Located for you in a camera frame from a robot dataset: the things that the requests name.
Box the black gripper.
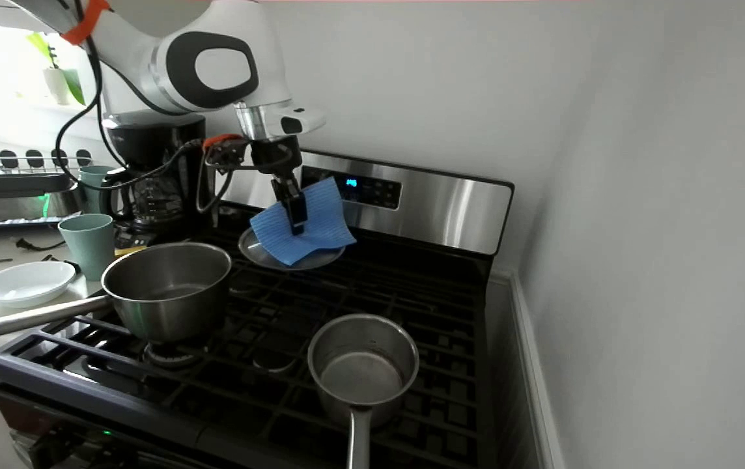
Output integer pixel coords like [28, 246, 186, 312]
[247, 131, 312, 238]

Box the blue cloth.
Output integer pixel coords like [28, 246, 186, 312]
[247, 177, 361, 268]

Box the silver pot lid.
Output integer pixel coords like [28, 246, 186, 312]
[235, 227, 347, 274]

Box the large silver pot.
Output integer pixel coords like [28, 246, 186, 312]
[100, 239, 237, 346]

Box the stainless stove control panel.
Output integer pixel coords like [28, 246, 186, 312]
[215, 149, 517, 257]

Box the black gas stove cooktop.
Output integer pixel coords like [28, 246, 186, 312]
[0, 205, 493, 469]

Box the black coffee maker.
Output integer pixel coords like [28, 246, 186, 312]
[105, 112, 211, 247]

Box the small teal cup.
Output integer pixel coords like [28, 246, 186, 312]
[79, 165, 110, 217]

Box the large teal cup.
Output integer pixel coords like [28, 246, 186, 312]
[58, 211, 121, 285]

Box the white bowl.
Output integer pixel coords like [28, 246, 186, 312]
[0, 261, 79, 307]

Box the silver toaster oven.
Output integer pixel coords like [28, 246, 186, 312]
[0, 141, 88, 235]

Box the green plant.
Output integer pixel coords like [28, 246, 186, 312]
[28, 29, 88, 106]

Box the silver long-handled saucepan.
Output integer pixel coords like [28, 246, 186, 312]
[305, 312, 423, 469]

